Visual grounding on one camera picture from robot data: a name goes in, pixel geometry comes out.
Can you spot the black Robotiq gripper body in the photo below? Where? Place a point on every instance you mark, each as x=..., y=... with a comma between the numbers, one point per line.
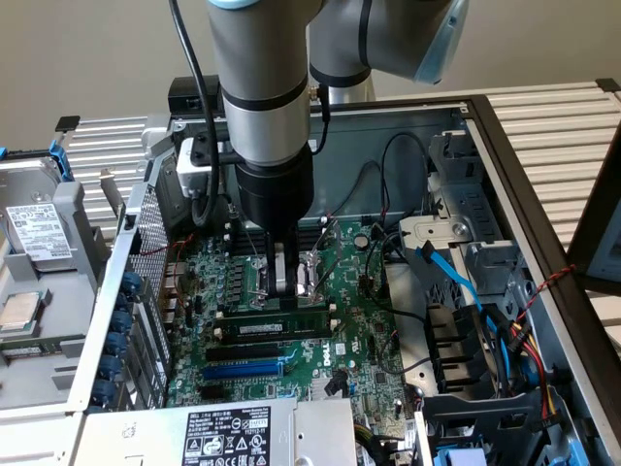
x=274, y=194

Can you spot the green RAM stick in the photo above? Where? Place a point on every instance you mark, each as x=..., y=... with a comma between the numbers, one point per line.
x=24, y=349
x=301, y=326

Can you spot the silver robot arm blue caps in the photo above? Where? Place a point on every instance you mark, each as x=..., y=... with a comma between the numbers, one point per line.
x=262, y=58

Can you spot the metal socket cover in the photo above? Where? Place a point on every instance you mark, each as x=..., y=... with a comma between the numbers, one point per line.
x=313, y=279

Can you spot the CPU socket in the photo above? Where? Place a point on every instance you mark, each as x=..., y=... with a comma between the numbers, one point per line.
x=259, y=284

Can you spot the thin metal locking lever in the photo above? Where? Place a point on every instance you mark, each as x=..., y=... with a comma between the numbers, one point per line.
x=252, y=245

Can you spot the green Dell motherboard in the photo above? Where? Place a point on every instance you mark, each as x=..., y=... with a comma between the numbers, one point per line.
x=349, y=301

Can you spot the round coin battery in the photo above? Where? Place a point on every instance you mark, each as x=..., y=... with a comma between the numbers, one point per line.
x=361, y=240

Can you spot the long black expansion slot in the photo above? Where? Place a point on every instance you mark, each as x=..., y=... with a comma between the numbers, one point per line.
x=242, y=353

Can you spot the blue expansion slot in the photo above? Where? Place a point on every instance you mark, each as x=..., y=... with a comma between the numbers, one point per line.
x=242, y=372

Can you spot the metal rear port block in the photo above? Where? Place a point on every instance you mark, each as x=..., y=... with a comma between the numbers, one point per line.
x=172, y=291

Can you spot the black box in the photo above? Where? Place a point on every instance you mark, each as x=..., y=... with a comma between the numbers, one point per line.
x=186, y=94

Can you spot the metal disk bay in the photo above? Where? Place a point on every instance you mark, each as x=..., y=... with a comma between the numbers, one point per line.
x=436, y=228

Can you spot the short black expansion slot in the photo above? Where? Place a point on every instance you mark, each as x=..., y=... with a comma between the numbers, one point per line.
x=212, y=393

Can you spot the open metal PC case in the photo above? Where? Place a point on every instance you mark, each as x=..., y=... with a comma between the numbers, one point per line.
x=412, y=121

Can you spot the blue card retention clip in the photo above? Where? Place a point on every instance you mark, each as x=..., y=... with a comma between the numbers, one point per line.
x=113, y=366
x=118, y=343
x=130, y=284
x=123, y=321
x=105, y=390

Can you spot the black plastic fan shroud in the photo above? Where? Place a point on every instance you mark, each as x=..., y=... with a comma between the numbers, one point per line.
x=451, y=340

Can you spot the blue disk caddy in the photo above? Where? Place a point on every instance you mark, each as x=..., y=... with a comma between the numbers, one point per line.
x=60, y=162

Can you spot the silver power supply with label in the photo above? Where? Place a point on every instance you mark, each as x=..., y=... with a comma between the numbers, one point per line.
x=145, y=437

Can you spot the gray parts rack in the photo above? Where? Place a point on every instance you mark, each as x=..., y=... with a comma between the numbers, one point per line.
x=63, y=301

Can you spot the silver hard disk white label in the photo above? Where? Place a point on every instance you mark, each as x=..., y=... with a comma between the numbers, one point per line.
x=41, y=228

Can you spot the silver CPU chip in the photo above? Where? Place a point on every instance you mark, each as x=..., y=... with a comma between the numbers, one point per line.
x=19, y=310

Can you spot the black framed panel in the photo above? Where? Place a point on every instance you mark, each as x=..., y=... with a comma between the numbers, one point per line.
x=589, y=233

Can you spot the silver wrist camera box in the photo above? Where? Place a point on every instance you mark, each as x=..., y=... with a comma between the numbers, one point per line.
x=194, y=170

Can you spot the black plastic bay frame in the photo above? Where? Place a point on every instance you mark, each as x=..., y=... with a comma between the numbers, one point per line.
x=485, y=412

